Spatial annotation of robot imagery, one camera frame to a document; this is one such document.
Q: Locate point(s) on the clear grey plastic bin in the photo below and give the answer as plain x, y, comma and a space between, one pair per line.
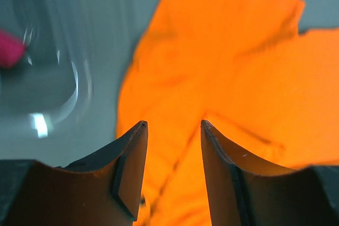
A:
50, 88

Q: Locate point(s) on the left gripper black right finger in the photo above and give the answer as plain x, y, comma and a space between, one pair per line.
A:
244, 189

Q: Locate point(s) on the orange t shirt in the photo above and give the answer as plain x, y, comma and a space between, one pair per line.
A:
244, 66

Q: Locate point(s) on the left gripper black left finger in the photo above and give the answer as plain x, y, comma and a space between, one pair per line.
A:
103, 188

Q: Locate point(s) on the magenta t shirt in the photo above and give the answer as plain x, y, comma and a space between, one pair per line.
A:
12, 50

